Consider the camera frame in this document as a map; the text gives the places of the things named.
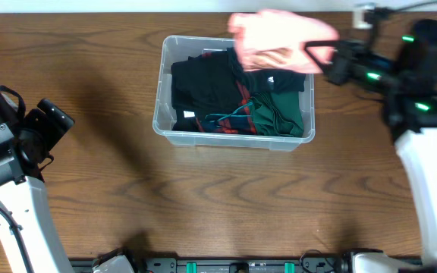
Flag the dark teal garment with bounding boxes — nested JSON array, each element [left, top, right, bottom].
[[226, 47, 306, 96]]

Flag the pink printed shirt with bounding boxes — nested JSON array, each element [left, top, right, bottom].
[[228, 9, 339, 74]]

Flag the green garment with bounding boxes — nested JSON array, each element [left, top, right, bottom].
[[203, 90, 305, 138]]

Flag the red navy plaid garment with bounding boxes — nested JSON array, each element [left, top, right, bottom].
[[195, 48, 257, 135]]

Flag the black garment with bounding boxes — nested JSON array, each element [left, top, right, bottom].
[[171, 51, 244, 118]]

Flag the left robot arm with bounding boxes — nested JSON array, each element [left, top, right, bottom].
[[0, 36, 332, 272]]

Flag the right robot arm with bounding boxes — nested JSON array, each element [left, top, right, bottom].
[[325, 19, 437, 272]]

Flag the black folded pants in container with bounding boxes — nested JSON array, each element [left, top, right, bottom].
[[172, 110, 200, 132]]

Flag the clear plastic storage container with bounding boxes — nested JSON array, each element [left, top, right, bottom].
[[152, 35, 316, 152]]

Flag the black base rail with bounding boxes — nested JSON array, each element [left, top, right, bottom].
[[68, 246, 424, 273]]

